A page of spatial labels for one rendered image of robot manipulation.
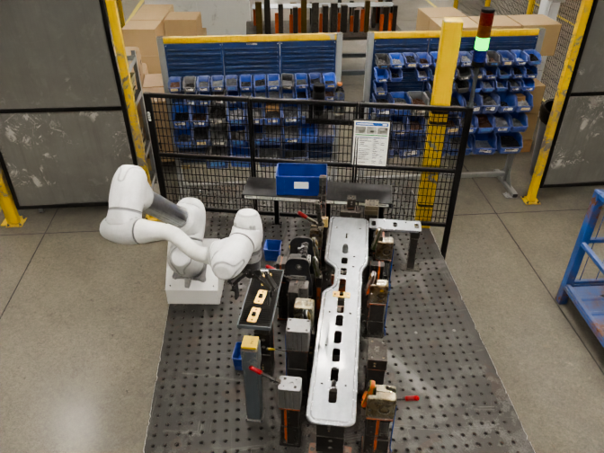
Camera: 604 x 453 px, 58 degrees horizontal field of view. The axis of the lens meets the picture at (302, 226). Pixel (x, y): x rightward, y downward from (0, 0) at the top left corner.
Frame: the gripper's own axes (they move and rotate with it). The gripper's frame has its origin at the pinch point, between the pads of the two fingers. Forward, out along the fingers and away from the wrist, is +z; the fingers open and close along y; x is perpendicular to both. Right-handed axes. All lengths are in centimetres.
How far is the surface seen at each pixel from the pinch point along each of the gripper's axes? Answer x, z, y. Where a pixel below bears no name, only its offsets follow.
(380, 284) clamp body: 44, 21, 48
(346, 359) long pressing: -0.7, 25.5, 39.2
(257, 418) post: -17, 54, 4
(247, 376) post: -17.3, 26.7, 1.5
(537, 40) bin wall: 342, -15, 146
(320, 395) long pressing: -21.2, 25.5, 32.2
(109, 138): 207, 47, -187
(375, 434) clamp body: -22, 42, 55
